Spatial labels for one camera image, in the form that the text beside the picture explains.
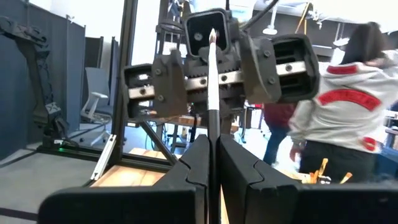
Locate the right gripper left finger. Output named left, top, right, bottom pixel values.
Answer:
left=37, top=134, right=211, bottom=224

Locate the dark blue partition panel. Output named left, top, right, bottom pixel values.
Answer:
left=0, top=0, right=86, bottom=159

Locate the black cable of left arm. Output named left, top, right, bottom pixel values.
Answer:
left=239, top=0, right=280, bottom=32

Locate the white office chair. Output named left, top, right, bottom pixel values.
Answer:
left=80, top=67, right=113, bottom=125

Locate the white background lamp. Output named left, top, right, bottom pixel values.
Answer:
left=262, top=2, right=279, bottom=35

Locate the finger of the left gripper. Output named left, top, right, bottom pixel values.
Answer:
left=238, top=32, right=283, bottom=105
left=151, top=49, right=189, bottom=118

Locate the dark grey partition panel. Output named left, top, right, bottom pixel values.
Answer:
left=83, top=35, right=121, bottom=116

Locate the person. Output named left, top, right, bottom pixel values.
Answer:
left=287, top=21, right=398, bottom=185
left=262, top=102, right=298, bottom=166

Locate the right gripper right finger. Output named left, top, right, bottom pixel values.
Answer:
left=219, top=134, right=398, bottom=224

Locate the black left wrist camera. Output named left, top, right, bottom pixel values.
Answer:
left=183, top=7, right=233, bottom=58

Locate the wooden background table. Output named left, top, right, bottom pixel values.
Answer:
left=136, top=114, right=240, bottom=129

